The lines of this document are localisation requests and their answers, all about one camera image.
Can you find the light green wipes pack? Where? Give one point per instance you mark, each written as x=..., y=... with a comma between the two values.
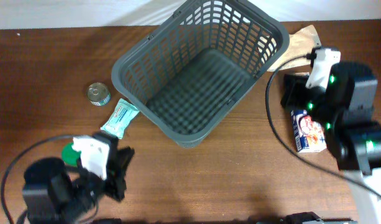
x=121, y=117

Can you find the grey plastic basket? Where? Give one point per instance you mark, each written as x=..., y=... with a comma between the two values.
x=190, y=72

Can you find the small tin can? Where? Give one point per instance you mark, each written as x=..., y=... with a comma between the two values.
x=98, y=94

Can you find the green lid jar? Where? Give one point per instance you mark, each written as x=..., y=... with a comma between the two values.
x=69, y=155

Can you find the blue tissue pack box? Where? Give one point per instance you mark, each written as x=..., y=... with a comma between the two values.
x=309, y=135

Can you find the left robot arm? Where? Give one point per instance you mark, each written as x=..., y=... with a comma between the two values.
x=55, y=192

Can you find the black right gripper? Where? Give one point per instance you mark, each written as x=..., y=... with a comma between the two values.
x=294, y=88

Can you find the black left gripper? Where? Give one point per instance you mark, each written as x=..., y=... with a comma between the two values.
x=116, y=170

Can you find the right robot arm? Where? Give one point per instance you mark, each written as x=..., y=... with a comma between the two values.
x=345, y=110

